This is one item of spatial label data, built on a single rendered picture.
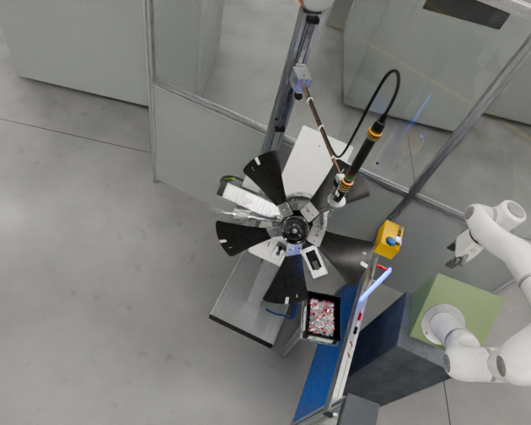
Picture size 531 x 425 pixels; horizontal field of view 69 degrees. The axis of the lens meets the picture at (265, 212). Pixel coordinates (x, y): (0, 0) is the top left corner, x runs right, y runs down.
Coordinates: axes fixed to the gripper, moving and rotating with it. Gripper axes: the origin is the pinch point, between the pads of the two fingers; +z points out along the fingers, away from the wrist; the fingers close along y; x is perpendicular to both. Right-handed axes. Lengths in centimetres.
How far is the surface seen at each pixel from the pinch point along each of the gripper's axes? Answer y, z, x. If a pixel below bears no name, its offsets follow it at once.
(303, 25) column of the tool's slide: 56, -26, 91
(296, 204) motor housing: 14, 30, 59
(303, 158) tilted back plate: 36, 22, 66
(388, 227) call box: 34, 36, 12
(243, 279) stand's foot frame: 26, 142, 64
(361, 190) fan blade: 15.3, 4.5, 39.2
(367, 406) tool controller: -59, 20, 12
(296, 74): 49, -8, 86
